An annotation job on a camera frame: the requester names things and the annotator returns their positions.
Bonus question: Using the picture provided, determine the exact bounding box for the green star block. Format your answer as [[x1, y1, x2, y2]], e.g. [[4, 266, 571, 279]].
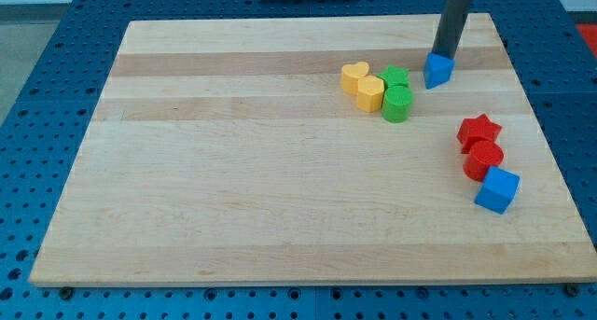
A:
[[377, 65, 410, 89]]

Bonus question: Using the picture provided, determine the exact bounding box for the red star block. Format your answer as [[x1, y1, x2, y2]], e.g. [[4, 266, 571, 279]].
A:
[[456, 114, 502, 154]]

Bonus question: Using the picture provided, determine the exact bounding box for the wooden board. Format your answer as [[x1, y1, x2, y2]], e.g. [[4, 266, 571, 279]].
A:
[[30, 13, 596, 287]]

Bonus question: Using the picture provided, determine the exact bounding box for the yellow heart block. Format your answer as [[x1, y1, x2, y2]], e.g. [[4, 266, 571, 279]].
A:
[[340, 62, 370, 95]]

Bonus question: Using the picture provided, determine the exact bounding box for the yellow hexagon block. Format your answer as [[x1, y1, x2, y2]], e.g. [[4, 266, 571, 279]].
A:
[[356, 76, 385, 113]]

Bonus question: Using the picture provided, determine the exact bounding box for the green cylinder block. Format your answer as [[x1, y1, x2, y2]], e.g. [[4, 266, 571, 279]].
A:
[[382, 86, 413, 123]]

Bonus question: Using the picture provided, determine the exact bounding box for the blue triangle block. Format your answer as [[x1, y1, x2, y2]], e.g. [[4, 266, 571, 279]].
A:
[[423, 52, 456, 90]]

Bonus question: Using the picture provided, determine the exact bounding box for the red cylinder block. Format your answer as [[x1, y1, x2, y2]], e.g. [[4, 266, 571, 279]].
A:
[[463, 140, 504, 182]]

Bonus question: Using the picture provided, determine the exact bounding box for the blue cube block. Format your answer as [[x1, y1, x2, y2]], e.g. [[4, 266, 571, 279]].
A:
[[474, 166, 521, 215]]

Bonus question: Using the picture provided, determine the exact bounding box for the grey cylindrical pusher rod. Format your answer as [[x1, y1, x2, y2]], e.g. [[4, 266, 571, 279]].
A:
[[432, 0, 473, 59]]

